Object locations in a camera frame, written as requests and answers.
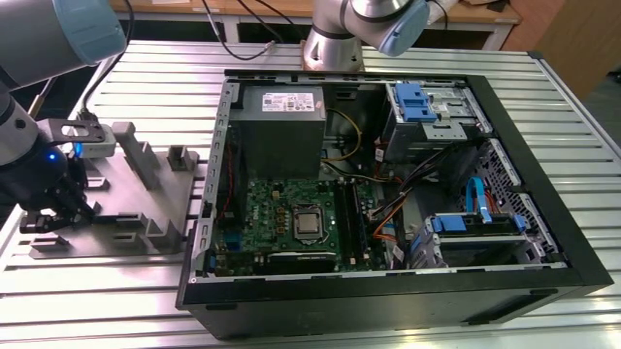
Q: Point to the silver camera black bracket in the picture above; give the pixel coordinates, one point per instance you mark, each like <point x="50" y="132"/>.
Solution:
<point x="73" y="131"/>

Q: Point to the hard disk in blue carrier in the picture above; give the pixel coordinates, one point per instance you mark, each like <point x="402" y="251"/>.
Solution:
<point x="449" y="224"/>

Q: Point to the black PC case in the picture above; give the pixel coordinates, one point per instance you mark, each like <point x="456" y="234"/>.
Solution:
<point x="388" y="309"/>

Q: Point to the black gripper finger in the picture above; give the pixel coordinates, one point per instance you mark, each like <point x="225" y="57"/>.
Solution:
<point x="43" y="223"/>
<point x="83" y="211"/>

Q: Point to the metal drive cage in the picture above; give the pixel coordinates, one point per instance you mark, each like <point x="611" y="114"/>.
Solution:
<point x="446" y="134"/>

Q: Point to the silver CPU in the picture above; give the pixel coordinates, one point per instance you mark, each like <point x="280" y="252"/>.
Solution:
<point x="309" y="222"/>

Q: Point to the wooden cabinet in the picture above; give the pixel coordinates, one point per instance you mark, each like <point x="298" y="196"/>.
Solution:
<point x="572" y="43"/>

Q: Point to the blue disk carrier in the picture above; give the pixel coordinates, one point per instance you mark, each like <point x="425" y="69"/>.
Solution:
<point x="414" y="105"/>

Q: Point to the metal disk bay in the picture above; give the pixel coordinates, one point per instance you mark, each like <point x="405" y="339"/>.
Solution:
<point x="485" y="241"/>

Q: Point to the silver camera blue light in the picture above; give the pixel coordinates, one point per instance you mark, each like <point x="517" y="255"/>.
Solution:
<point x="99" y="151"/>

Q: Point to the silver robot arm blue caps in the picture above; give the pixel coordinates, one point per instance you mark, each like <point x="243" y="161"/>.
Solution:
<point x="30" y="36"/>

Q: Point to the green motherboard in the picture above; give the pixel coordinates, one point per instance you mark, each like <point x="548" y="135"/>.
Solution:
<point x="272" y="203"/>

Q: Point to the black graphics card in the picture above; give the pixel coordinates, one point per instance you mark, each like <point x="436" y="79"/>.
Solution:
<point x="301" y="260"/>

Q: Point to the thin rod brown tip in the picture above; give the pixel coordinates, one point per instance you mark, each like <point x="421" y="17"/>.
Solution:
<point x="40" y="98"/>

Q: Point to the grey power supply unit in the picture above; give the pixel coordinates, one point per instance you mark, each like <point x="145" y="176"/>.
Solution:
<point x="272" y="145"/>

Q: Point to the wooden workbench white frame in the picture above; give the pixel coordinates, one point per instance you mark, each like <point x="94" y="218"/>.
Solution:
<point x="485" y="14"/>

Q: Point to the black RAM slot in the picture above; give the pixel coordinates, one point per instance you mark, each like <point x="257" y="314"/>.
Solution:
<point x="344" y="218"/>

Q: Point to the grey parts rack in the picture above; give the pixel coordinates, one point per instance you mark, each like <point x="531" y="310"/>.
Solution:
<point x="141" y="203"/>

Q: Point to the CPU socket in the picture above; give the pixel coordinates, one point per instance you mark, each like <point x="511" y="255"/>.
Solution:
<point x="310" y="241"/>

